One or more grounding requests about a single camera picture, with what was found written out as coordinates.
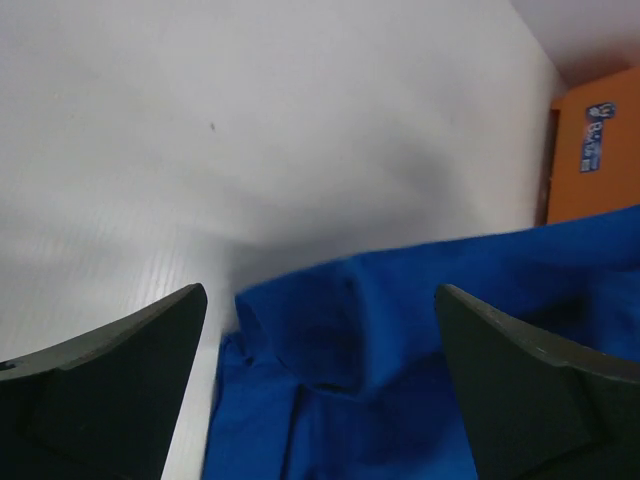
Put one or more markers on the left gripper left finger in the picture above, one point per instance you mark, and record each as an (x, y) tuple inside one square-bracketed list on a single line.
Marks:
[(102, 405)]

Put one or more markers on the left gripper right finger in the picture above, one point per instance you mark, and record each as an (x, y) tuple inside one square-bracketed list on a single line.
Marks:
[(534, 404)]

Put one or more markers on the blue t shirt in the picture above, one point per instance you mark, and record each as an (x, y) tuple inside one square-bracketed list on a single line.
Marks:
[(337, 371)]

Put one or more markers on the blue label sticker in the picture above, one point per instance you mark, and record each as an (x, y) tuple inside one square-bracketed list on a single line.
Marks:
[(592, 144)]

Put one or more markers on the orange plastic bin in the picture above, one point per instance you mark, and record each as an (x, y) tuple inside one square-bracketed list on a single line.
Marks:
[(574, 195)]

